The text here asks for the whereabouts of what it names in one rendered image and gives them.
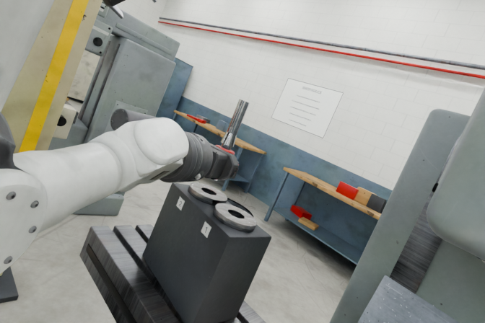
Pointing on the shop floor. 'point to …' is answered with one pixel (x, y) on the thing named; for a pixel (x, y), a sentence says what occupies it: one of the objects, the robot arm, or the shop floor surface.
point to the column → (418, 238)
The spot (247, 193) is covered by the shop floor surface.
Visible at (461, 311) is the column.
